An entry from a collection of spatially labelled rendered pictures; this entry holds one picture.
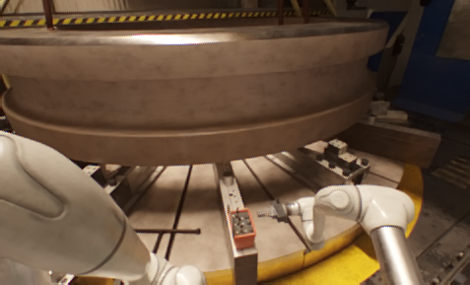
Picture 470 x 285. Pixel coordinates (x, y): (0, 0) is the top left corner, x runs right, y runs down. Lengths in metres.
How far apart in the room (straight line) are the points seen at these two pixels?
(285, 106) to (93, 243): 1.79
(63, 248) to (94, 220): 0.04
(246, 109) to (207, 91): 0.34
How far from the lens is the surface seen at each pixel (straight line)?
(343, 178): 2.19
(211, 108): 1.80
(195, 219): 2.21
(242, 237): 1.42
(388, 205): 0.98
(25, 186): 0.29
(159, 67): 1.61
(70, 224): 0.31
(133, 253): 0.43
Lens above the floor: 1.90
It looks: 28 degrees down
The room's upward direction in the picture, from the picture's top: 1 degrees counter-clockwise
